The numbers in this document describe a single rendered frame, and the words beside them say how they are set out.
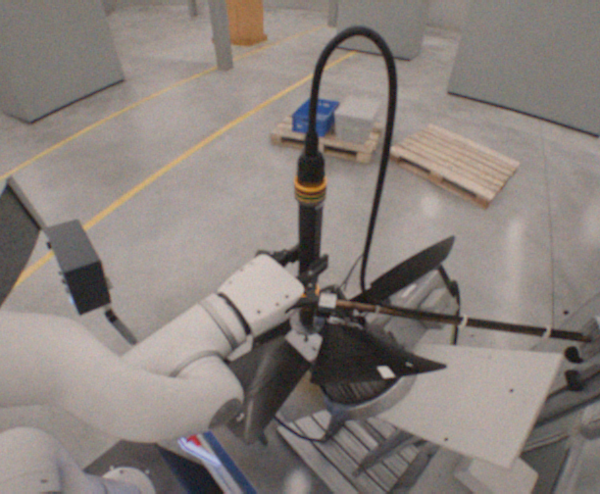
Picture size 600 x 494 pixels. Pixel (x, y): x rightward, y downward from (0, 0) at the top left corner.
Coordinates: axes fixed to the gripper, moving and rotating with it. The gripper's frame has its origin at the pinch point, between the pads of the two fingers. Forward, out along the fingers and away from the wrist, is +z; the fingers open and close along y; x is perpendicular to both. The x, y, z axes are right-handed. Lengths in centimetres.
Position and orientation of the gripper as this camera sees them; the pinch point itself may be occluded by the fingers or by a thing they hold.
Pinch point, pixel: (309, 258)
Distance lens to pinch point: 51.8
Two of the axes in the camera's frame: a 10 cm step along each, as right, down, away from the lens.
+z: 7.3, -5.1, 4.6
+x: -0.1, -6.7, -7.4
